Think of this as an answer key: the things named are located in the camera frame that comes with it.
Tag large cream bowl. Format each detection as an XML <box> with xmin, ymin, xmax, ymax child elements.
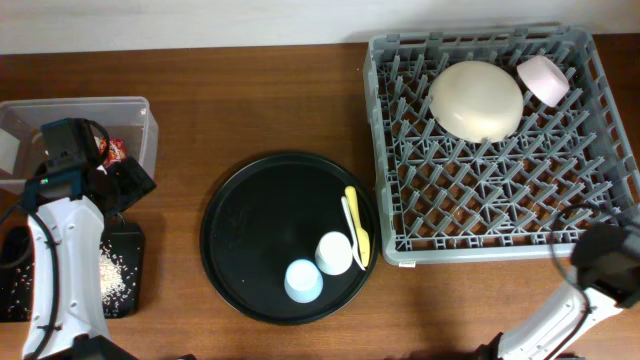
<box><xmin>428</xmin><ymin>61</ymin><xmax>524</xmax><ymax>143</ymax></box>

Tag white cup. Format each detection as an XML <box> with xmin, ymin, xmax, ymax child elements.
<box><xmin>315</xmin><ymin>231</ymin><xmax>353</xmax><ymax>276</ymax></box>

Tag grey plastic dishwasher rack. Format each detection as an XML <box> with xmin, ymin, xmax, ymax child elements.
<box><xmin>363</xmin><ymin>26</ymin><xmax>639</xmax><ymax>267</ymax></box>

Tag white plastic spoon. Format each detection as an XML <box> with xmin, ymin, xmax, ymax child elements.
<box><xmin>341</xmin><ymin>196</ymin><xmax>366</xmax><ymax>271</ymax></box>

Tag black rectangular tray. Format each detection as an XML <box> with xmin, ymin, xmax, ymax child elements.
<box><xmin>1</xmin><ymin>223</ymin><xmax>145</xmax><ymax>323</ymax></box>

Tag yellow plastic spoon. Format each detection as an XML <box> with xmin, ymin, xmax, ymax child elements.
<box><xmin>344</xmin><ymin>186</ymin><xmax>371</xmax><ymax>269</ymax></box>

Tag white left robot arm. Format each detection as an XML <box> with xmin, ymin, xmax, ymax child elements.
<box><xmin>17</xmin><ymin>158</ymin><xmax>156</xmax><ymax>359</ymax></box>

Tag round black tray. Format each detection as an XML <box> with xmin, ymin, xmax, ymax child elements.
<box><xmin>200</xmin><ymin>152</ymin><xmax>381</xmax><ymax>325</ymax></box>

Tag pink bowl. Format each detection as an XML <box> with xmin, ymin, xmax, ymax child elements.
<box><xmin>516</xmin><ymin>55</ymin><xmax>570</xmax><ymax>107</ymax></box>

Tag light blue cup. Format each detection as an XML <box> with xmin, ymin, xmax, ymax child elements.
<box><xmin>284</xmin><ymin>259</ymin><xmax>324</xmax><ymax>304</ymax></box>

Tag red snack wrapper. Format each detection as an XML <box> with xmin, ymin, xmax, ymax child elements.
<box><xmin>95</xmin><ymin>137</ymin><xmax>127</xmax><ymax>167</ymax></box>

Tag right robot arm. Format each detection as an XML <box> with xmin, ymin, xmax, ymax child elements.
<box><xmin>472</xmin><ymin>204</ymin><xmax>639</xmax><ymax>360</ymax></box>

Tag clear plastic waste bin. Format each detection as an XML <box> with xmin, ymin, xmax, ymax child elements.
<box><xmin>1</xmin><ymin>96</ymin><xmax>159</xmax><ymax>194</ymax></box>

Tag white rice pile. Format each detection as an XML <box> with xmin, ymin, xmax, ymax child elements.
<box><xmin>1</xmin><ymin>244</ymin><xmax>140</xmax><ymax>322</ymax></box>

